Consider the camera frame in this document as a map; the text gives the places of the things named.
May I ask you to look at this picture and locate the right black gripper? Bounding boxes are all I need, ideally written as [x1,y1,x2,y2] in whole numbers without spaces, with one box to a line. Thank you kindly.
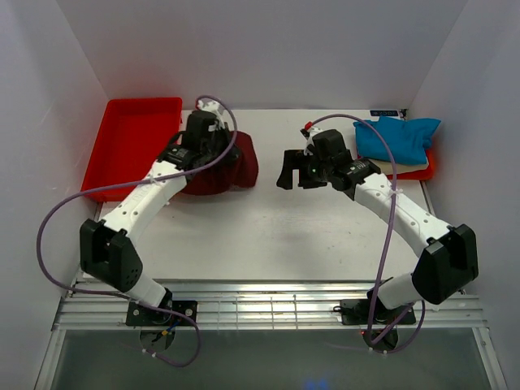
[276,149,332,190]

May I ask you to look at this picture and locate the maroon t shirt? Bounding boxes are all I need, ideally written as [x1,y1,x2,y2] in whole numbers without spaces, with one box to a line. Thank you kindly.
[181,132,258,196]

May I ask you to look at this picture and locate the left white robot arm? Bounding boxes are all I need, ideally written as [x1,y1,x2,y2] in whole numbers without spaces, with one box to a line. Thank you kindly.
[80,100,238,325]

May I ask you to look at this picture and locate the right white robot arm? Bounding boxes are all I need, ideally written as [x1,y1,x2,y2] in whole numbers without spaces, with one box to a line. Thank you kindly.
[276,129,479,323]

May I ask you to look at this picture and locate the large red tray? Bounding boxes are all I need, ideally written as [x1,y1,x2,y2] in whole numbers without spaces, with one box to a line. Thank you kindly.
[81,97,182,191]

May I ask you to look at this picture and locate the beige folded t shirt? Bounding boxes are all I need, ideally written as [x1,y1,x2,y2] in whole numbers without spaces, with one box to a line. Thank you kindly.
[370,158,429,176]

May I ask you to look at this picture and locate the small black label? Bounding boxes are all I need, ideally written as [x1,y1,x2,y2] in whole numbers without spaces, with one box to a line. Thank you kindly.
[370,110,400,118]

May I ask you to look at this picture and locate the blue folded t shirt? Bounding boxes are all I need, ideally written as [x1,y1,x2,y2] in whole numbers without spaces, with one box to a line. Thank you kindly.
[353,116,441,166]

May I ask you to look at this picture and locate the small red tray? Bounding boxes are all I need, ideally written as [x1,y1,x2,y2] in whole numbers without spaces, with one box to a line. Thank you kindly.
[383,149,436,181]

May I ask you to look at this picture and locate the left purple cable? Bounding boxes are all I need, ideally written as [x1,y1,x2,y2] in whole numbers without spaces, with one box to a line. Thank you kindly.
[37,94,241,369]

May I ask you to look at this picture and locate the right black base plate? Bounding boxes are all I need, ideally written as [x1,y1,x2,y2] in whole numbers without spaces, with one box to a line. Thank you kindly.
[332,298,416,325]

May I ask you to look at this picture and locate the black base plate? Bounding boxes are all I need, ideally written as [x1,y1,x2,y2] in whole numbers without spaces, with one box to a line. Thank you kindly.
[332,298,416,325]
[124,301,198,327]

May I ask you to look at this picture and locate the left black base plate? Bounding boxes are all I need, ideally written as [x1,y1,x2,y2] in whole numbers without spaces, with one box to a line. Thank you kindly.
[124,301,198,327]

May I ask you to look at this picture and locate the aluminium rail frame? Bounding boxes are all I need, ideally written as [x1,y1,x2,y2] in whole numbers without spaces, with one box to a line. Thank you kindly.
[51,278,488,332]

